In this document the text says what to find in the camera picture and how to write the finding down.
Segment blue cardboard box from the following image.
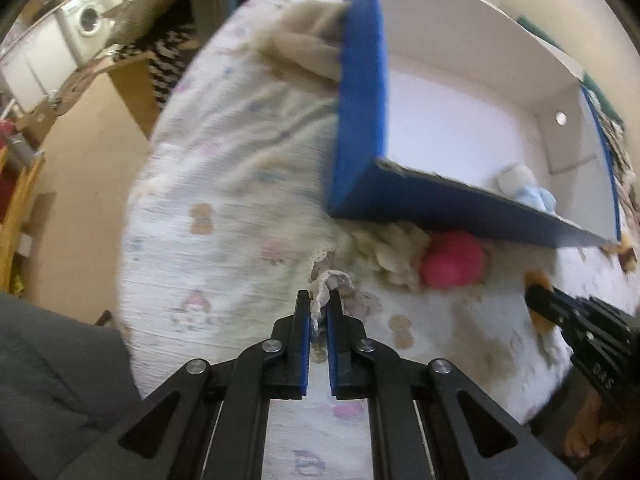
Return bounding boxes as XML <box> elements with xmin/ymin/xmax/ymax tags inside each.
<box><xmin>326</xmin><ymin>0</ymin><xmax>624</xmax><ymax>252</ymax></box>

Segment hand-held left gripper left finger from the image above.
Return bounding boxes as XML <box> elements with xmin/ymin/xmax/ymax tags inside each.
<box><xmin>57</xmin><ymin>290</ymin><xmax>311</xmax><ymax>480</ymax></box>

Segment white washing machine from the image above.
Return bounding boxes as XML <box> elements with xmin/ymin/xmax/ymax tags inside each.
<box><xmin>56</xmin><ymin>0</ymin><xmax>115</xmax><ymax>68</ymax></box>

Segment white cabinet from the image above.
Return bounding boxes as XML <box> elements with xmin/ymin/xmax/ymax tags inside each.
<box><xmin>0</xmin><ymin>35</ymin><xmax>58</xmax><ymax>107</ymax></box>

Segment red plush ball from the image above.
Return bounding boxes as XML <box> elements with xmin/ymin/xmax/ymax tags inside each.
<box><xmin>419</xmin><ymin>232</ymin><xmax>487</xmax><ymax>289</ymax></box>

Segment grey plush toy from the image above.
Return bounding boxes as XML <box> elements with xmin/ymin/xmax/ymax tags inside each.
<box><xmin>106</xmin><ymin>0</ymin><xmax>182</xmax><ymax>47</ymax></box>

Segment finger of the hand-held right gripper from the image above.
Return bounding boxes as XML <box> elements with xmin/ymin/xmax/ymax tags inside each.
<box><xmin>524</xmin><ymin>284</ymin><xmax>597</xmax><ymax>347</ymax></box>

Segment small beige cloth toy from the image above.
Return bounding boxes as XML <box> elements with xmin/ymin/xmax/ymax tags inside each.
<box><xmin>307</xmin><ymin>247</ymin><xmax>357</xmax><ymax>335</ymax></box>

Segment light blue plush toy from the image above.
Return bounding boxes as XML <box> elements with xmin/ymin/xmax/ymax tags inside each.
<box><xmin>496</xmin><ymin>163</ymin><xmax>559</xmax><ymax>214</ymax></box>

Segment wooden rack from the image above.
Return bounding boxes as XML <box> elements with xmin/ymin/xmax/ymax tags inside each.
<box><xmin>0</xmin><ymin>135</ymin><xmax>47</xmax><ymax>292</ymax></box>

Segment person's right hand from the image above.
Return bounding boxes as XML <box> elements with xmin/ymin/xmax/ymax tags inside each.
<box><xmin>564</xmin><ymin>391</ymin><xmax>632</xmax><ymax>459</ymax></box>

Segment orange plush toy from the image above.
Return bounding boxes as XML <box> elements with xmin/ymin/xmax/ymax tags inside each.
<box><xmin>522</xmin><ymin>269</ymin><xmax>568</xmax><ymax>363</ymax></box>

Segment grey trousers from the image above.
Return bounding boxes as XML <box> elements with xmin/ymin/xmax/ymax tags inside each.
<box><xmin>0</xmin><ymin>292</ymin><xmax>144</xmax><ymax>480</ymax></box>

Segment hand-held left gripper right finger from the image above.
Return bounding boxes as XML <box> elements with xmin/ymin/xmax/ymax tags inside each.
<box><xmin>328</xmin><ymin>290</ymin><xmax>577</xmax><ymax>480</ymax></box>

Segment black white zigzag cloth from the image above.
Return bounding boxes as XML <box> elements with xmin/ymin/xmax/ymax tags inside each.
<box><xmin>112</xmin><ymin>22</ymin><xmax>199</xmax><ymax>109</ymax></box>

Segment beige fluffy plush toy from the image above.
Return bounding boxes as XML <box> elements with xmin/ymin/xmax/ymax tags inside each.
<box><xmin>351</xmin><ymin>222</ymin><xmax>432</xmax><ymax>292</ymax></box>

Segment printed white blanket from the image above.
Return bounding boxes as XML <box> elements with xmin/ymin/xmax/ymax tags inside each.
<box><xmin>119</xmin><ymin>0</ymin><xmax>632</xmax><ymax>480</ymax></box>

